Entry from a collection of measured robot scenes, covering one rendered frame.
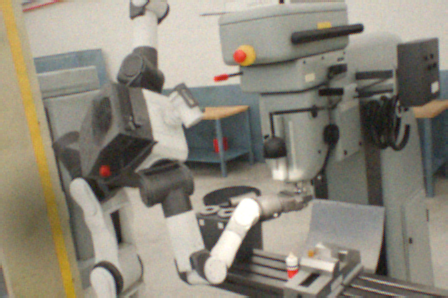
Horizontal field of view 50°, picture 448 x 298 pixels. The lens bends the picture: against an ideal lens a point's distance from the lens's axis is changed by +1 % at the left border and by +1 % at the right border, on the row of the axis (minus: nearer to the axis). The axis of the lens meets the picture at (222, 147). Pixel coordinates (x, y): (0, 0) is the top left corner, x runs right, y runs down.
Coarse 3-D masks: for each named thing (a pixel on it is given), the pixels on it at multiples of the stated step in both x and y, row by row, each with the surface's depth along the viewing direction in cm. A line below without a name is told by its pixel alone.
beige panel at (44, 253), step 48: (0, 0) 255; (0, 48) 256; (0, 96) 257; (0, 144) 258; (48, 144) 280; (0, 192) 259; (48, 192) 280; (0, 240) 260; (48, 240) 282; (48, 288) 283
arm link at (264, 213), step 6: (252, 192) 164; (234, 198) 160; (240, 198) 161; (252, 198) 162; (258, 198) 160; (264, 198) 160; (228, 204) 162; (234, 204) 159; (258, 204) 159; (264, 204) 158; (258, 210) 158; (264, 210) 158; (270, 210) 159; (258, 216) 157; (264, 216) 158; (270, 216) 159; (252, 222) 160
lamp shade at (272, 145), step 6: (270, 138) 143; (276, 138) 142; (264, 144) 143; (270, 144) 141; (276, 144) 141; (282, 144) 142; (264, 150) 143; (270, 150) 141; (276, 150) 141; (282, 150) 142; (264, 156) 144; (270, 156) 142; (276, 156) 141; (282, 156) 142
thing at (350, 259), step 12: (348, 252) 167; (348, 264) 168; (360, 264) 175; (300, 276) 162; (312, 276) 164; (324, 276) 160; (336, 276) 161; (348, 276) 168; (288, 288) 156; (300, 288) 155; (312, 288) 154; (324, 288) 155; (336, 288) 161
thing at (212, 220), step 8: (208, 208) 203; (216, 208) 201; (232, 208) 199; (200, 216) 198; (208, 216) 197; (216, 216) 196; (224, 216) 191; (200, 224) 198; (208, 224) 195; (216, 224) 193; (224, 224) 190; (200, 232) 200; (208, 232) 197; (216, 232) 194; (248, 232) 197; (208, 240) 198; (216, 240) 195; (248, 240) 197; (208, 248) 199; (240, 248) 192; (248, 248) 197; (240, 256) 193
